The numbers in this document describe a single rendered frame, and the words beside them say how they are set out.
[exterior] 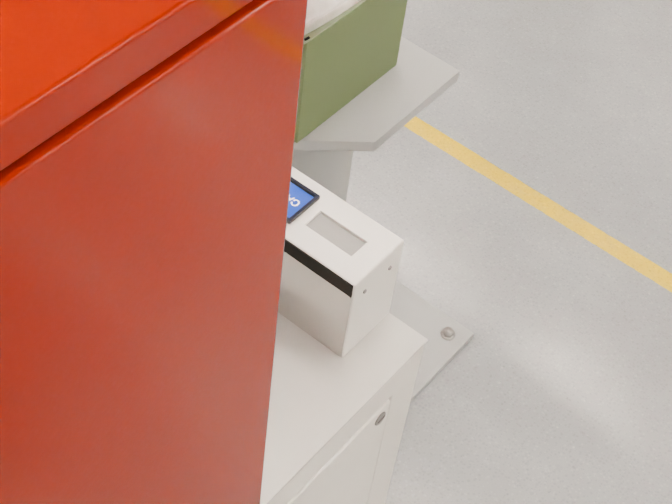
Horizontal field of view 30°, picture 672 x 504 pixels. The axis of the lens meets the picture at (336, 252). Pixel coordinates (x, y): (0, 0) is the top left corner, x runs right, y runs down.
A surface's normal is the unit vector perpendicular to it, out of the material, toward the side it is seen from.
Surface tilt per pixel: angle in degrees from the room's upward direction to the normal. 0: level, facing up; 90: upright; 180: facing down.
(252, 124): 90
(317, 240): 0
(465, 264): 0
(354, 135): 0
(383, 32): 90
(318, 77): 90
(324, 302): 90
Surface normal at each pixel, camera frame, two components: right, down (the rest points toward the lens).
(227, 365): 0.77, 0.53
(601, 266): 0.09, -0.64
